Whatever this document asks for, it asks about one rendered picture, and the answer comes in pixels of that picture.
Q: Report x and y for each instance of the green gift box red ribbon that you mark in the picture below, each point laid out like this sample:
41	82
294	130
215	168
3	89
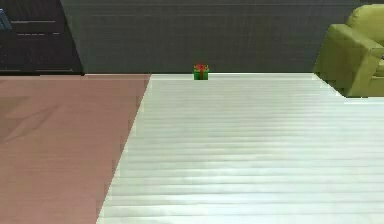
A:
200	74

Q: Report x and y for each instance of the dark cabinet with shelves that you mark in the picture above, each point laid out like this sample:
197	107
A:
36	43

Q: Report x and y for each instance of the olive green armchair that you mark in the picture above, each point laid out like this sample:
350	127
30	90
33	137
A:
355	56

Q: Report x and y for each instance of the blue grey box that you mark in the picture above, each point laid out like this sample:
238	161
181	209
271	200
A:
3	20

